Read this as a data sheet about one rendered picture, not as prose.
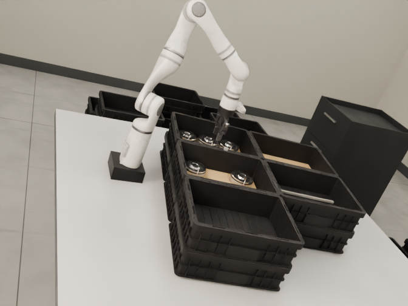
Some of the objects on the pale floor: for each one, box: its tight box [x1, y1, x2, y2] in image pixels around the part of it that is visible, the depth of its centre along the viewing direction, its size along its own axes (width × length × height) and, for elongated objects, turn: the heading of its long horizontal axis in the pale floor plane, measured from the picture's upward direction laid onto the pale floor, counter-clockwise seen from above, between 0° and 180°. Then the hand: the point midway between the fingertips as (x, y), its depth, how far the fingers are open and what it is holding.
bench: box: [55, 109, 408, 306], centre depth 221 cm, size 160×160×70 cm
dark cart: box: [300, 95, 408, 217], centre depth 375 cm, size 62×45×90 cm
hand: (217, 134), depth 215 cm, fingers open, 5 cm apart
